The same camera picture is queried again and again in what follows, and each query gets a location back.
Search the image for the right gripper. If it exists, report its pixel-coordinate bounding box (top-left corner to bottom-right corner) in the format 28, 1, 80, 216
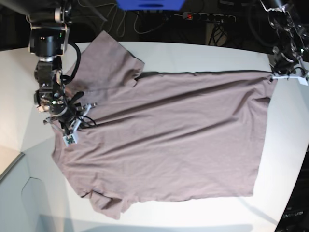
43, 103, 97, 137

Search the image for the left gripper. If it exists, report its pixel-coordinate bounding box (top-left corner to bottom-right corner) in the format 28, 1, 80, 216
272, 67, 309, 85

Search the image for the mauve t-shirt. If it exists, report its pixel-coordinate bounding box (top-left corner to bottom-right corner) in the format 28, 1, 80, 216
52, 32, 276, 219

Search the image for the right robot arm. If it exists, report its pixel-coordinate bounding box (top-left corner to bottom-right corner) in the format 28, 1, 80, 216
26, 0, 96, 146

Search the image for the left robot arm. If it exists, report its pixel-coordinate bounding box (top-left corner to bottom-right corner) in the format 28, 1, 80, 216
260, 0, 309, 86

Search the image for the power strip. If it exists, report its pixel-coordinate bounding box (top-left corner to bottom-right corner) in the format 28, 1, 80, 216
182, 12, 237, 24

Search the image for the blue box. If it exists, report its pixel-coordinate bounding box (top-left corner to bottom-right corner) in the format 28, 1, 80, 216
116, 0, 185, 11

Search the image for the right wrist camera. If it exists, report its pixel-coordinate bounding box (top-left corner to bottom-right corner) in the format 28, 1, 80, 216
62, 133, 78, 146

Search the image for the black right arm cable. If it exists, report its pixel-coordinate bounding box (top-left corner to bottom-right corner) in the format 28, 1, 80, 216
61, 43, 82, 84

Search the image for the grey looped cable on floor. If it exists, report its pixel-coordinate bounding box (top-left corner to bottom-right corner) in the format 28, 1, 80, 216
77, 0, 167, 37

